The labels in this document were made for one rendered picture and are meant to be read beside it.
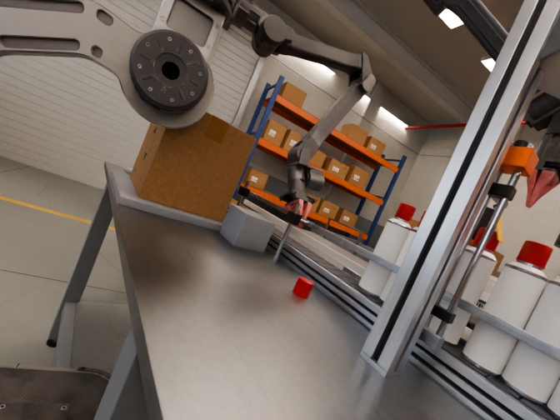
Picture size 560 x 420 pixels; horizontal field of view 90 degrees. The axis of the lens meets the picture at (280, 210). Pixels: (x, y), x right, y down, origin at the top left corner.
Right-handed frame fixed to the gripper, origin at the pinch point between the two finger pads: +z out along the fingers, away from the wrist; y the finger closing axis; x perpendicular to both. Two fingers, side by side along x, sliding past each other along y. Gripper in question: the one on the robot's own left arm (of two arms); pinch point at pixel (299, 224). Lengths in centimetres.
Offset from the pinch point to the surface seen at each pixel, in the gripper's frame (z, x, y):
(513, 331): 33, -43, -5
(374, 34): -356, 26, 214
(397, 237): 14.1, -29.4, -2.5
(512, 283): 27, -45, -4
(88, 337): 27, 80, -34
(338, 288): 22.3, -15.2, -5.5
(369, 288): 23.1, -21.2, -3.1
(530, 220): -123, -23, 477
